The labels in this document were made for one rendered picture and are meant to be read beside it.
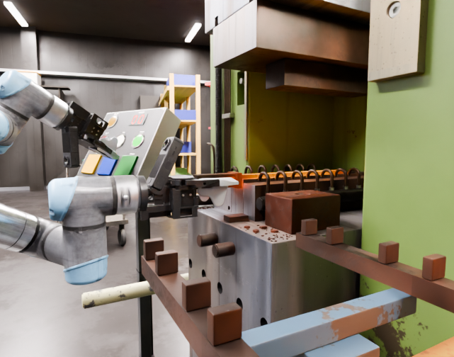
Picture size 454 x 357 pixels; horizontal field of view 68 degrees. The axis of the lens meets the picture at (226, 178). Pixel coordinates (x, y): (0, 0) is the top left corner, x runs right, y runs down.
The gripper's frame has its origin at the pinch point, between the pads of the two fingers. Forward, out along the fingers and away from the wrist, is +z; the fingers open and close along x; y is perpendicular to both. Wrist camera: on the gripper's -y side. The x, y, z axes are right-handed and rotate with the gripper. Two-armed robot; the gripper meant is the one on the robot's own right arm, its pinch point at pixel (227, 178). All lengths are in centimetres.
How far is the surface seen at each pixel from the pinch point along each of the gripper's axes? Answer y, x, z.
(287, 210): 4.2, 18.4, 2.6
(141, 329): 62, -56, -7
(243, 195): 3.7, 2.8, 2.7
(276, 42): -28.6, 7.6, 7.6
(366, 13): -36.4, 12.0, 28.7
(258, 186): 1.2, 7.6, 3.4
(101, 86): -153, -835, 90
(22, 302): 100, -194, -56
